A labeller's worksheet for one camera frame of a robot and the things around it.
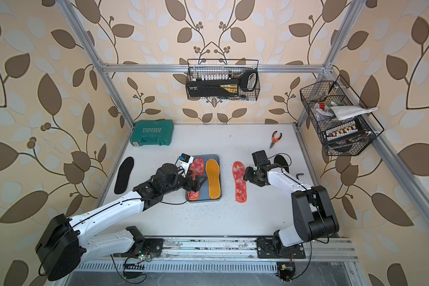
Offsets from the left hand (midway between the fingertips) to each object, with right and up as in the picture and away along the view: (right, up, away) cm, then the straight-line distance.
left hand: (200, 175), depth 78 cm
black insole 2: (+43, +4, +24) cm, 49 cm away
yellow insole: (+5, -2, +18) cm, 19 cm away
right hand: (+23, -4, +14) cm, 28 cm away
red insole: (-4, 0, +18) cm, 18 cm away
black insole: (-46, -3, +21) cm, 50 cm away
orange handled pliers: (+43, +17, +34) cm, 57 cm away
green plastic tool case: (-30, +21, +34) cm, 50 cm away
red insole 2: (+19, -1, +20) cm, 28 cm away
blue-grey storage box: (+1, -11, +10) cm, 15 cm away
